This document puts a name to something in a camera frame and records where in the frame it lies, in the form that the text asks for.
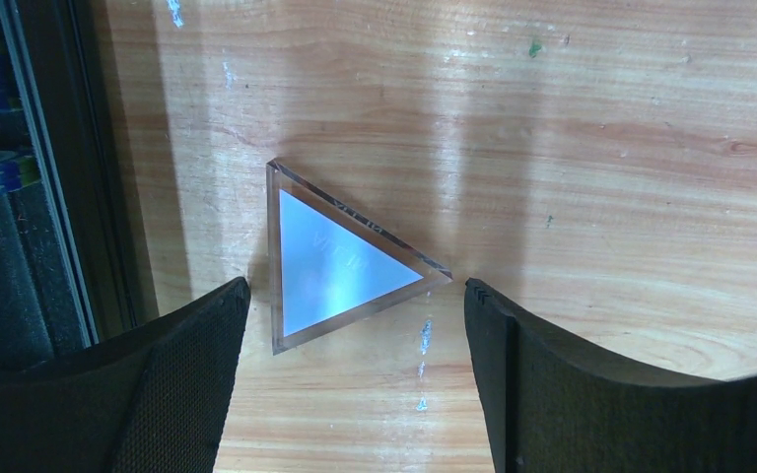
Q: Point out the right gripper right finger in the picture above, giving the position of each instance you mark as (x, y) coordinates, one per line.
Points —
(556, 402)

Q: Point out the clear triangle marker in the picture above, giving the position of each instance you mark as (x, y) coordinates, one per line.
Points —
(329, 265)

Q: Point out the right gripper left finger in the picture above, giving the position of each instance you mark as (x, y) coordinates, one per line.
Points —
(153, 399)

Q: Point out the black aluminium poker case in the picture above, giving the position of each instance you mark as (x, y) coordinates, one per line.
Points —
(68, 267)

